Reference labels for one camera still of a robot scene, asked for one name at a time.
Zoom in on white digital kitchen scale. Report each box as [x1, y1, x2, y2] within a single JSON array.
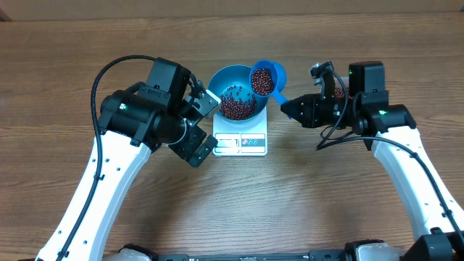
[[212, 107, 268, 157]]

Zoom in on blue plastic measuring scoop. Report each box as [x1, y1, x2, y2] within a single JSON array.
[[249, 59, 289, 105]]

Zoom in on red adzuki beans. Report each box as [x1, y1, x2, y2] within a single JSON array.
[[219, 67, 349, 121]]

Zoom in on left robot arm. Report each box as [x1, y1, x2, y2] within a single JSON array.
[[36, 55, 221, 260]]

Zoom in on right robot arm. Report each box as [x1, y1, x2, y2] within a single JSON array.
[[281, 61, 463, 261]]

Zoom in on blue metal bowl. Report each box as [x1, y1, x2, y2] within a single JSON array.
[[207, 65, 270, 124]]

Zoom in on clear plastic container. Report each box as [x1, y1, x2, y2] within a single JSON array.
[[333, 76, 349, 99]]

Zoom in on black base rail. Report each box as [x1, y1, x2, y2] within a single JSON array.
[[103, 239, 410, 261]]

